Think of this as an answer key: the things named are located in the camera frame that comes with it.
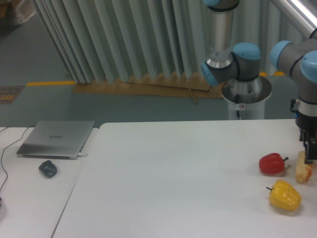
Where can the pale green folding curtain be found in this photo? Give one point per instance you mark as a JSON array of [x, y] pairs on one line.
[[109, 39]]

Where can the red bell pepper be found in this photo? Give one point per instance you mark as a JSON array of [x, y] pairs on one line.
[[272, 164]]

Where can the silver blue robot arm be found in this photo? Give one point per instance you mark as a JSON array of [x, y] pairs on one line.
[[239, 64]]

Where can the yellow bell pepper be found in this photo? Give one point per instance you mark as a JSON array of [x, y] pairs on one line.
[[284, 196]]

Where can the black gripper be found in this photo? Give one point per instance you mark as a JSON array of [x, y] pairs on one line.
[[308, 134]]

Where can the brown cardboard sheet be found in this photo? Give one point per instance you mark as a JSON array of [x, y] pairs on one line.
[[194, 87]]

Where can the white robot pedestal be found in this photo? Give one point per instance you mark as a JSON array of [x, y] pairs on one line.
[[247, 106]]

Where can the silver closed laptop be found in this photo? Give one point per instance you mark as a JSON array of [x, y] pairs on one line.
[[56, 139]]

